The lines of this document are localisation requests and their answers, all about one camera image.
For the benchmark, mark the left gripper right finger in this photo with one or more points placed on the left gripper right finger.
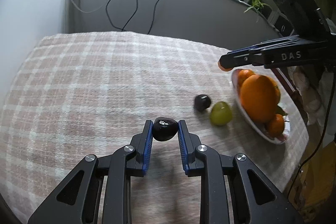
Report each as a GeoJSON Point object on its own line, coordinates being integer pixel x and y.
{"type": "Point", "coordinates": [233, 188]}

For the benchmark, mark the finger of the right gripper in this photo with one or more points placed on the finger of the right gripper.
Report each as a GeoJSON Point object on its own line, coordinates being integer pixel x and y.
{"type": "Point", "coordinates": [244, 50]}
{"type": "Point", "coordinates": [232, 60]}

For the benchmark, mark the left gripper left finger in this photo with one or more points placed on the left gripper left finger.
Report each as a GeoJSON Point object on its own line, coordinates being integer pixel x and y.
{"type": "Point", "coordinates": [76, 199]}

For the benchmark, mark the dark plum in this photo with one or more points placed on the dark plum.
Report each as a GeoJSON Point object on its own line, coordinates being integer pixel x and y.
{"type": "Point", "coordinates": [164, 129]}
{"type": "Point", "coordinates": [202, 102]}

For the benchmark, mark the small tangerine back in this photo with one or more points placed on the small tangerine back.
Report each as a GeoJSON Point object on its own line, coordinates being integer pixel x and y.
{"type": "Point", "coordinates": [243, 75]}

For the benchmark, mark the small tangerine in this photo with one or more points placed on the small tangerine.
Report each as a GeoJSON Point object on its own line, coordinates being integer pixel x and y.
{"type": "Point", "coordinates": [275, 126]}
{"type": "Point", "coordinates": [243, 75]}

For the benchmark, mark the large smooth orange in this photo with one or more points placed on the large smooth orange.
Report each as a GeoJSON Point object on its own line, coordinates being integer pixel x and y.
{"type": "Point", "coordinates": [258, 98]}

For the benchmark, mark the large dimpled orange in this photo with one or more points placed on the large dimpled orange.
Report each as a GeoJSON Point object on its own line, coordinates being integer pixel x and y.
{"type": "Point", "coordinates": [277, 90]}

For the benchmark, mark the dark plum on cloth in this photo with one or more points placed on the dark plum on cloth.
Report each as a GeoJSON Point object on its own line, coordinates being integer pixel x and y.
{"type": "Point", "coordinates": [202, 102]}

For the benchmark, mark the green plum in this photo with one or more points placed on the green plum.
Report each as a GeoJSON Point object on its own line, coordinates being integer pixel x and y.
{"type": "Point", "coordinates": [220, 114]}

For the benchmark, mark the white floral plate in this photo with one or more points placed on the white floral plate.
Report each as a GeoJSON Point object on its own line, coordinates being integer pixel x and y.
{"type": "Point", "coordinates": [259, 128]}

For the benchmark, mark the small tangerine front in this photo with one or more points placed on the small tangerine front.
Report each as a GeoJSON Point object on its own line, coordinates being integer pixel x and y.
{"type": "Point", "coordinates": [275, 126]}

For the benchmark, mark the pink plaid tablecloth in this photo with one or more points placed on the pink plaid tablecloth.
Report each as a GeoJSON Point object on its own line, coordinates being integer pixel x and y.
{"type": "Point", "coordinates": [80, 94]}

